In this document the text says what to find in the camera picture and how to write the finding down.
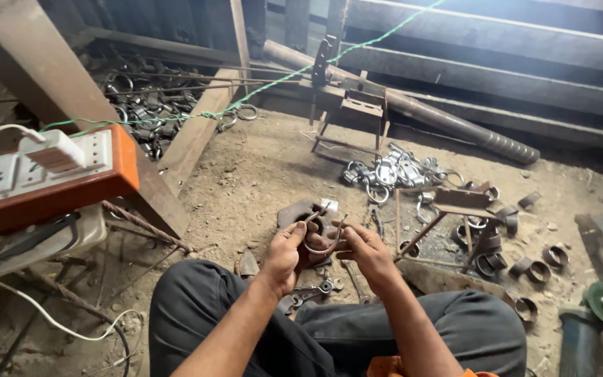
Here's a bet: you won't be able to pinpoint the person's right hand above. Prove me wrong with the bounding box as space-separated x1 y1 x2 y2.
328 223 403 295

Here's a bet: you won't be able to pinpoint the person's left hand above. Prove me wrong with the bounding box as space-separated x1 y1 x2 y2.
262 220 329 298

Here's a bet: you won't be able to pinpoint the bent u-shaped metal rod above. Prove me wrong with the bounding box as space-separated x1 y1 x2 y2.
301 201 349 256

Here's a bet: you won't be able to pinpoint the flat metal spanner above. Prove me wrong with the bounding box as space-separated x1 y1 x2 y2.
342 260 374 305

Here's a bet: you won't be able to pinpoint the brown sandal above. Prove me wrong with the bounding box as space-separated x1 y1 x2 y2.
234 251 261 279

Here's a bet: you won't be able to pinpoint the rusty metal anvil block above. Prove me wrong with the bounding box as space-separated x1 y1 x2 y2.
276 197 340 265

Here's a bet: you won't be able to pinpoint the flat rusty metal plate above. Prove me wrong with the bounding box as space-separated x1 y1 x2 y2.
396 259 517 311

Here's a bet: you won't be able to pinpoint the heap of shiny metal clamps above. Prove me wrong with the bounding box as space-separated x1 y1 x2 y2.
340 143 465 205

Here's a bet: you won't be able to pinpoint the small rusty metal stand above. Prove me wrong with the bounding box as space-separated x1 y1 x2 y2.
393 185 502 266

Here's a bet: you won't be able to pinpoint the person's orange shirt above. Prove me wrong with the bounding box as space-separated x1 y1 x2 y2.
366 355 498 377

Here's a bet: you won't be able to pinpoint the person's dark trousers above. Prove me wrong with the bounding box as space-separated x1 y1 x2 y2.
148 259 528 377

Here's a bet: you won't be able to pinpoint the twisted steel rebar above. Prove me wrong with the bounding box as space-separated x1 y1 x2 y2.
101 200 196 255

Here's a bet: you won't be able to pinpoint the long rusty metal pipe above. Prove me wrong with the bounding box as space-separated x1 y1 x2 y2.
262 39 541 166

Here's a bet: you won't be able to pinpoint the wooden plank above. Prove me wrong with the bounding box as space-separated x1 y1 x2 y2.
157 67 253 195

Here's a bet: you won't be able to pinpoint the metal bending jig with lever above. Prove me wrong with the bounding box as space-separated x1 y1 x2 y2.
309 35 392 159

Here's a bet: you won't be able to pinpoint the scattered metal pipe rings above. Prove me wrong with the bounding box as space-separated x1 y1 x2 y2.
399 179 571 323

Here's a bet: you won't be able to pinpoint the thin metal rods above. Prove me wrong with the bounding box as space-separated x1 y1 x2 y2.
107 62 303 101

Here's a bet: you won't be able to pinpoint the pile of dark metal clamps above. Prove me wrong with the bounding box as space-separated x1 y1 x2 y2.
98 55 260 161

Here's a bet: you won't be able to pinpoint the green disc angle grinder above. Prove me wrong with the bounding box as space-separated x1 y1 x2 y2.
558 281 603 377

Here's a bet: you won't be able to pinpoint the orange and white power strip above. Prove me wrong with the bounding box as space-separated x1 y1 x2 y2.
0 124 140 242

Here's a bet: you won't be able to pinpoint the white plastic container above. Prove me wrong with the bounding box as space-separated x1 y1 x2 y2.
0 203 108 280

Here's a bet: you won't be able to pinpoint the white charger plug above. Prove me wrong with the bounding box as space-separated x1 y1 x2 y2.
18 129 87 174

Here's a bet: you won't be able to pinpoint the large wooden beam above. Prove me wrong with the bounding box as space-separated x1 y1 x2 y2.
0 0 193 240

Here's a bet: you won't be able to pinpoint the green rope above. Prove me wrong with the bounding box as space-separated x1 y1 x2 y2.
39 0 447 135

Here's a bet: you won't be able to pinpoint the black cable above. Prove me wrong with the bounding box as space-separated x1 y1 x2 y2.
0 290 133 377

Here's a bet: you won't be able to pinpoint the dark metal gate frame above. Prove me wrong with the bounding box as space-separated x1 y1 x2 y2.
266 0 603 154

